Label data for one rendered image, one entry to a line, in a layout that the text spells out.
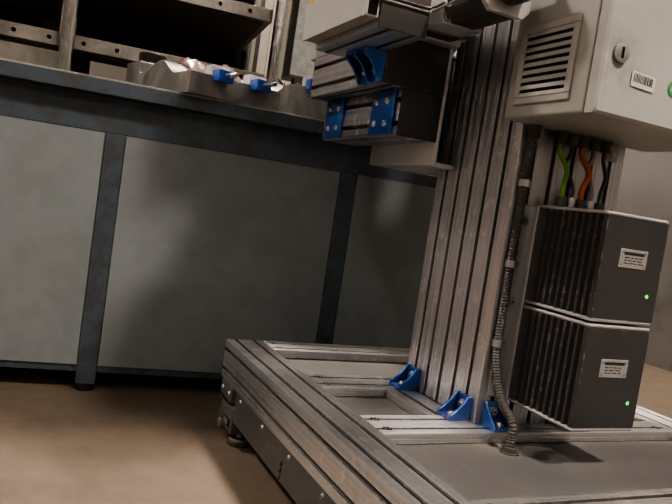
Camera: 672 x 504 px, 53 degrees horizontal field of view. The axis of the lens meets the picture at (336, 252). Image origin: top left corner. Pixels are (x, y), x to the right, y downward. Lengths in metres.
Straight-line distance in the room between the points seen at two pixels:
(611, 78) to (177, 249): 1.19
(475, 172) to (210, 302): 0.88
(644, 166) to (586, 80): 3.01
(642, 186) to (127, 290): 2.96
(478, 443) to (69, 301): 1.11
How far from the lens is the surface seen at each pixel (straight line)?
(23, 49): 2.02
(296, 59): 2.86
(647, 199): 4.03
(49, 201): 1.85
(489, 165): 1.31
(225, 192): 1.86
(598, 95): 1.06
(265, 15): 2.80
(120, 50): 2.70
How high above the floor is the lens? 0.58
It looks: 4 degrees down
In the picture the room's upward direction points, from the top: 9 degrees clockwise
